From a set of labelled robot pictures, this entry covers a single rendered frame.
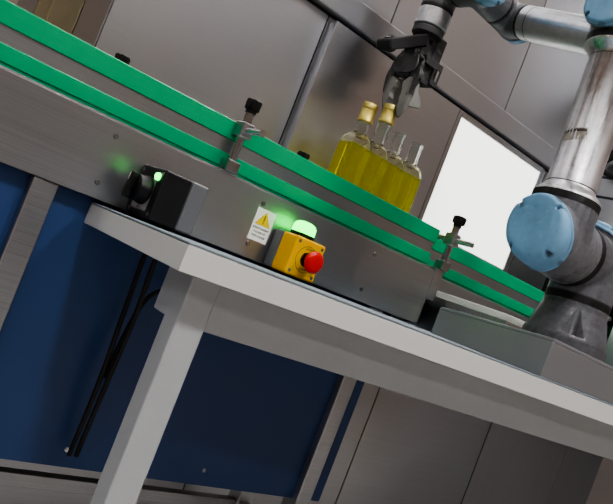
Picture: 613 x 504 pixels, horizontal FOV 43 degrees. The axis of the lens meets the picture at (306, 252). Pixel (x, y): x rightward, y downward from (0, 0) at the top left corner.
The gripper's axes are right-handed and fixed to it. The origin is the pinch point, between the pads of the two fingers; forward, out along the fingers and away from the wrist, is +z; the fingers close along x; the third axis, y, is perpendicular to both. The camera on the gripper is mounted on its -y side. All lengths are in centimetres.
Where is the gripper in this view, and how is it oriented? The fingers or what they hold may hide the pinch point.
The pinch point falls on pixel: (390, 109)
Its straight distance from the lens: 174.1
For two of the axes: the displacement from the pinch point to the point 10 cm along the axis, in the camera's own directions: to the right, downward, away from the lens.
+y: 7.1, 3.0, 6.4
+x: -6.1, -2.1, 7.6
